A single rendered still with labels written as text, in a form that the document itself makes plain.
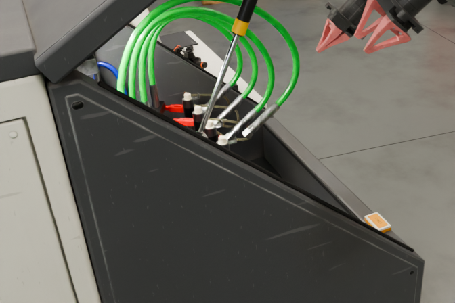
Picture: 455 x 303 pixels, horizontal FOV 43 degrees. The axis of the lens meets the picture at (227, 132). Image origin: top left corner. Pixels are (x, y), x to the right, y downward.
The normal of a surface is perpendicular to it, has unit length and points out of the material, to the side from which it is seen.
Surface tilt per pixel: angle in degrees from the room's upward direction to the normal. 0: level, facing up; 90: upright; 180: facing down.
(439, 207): 0
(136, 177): 90
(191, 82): 90
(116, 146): 90
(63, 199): 90
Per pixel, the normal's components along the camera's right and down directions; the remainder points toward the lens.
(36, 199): 0.36, 0.43
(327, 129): -0.08, -0.87
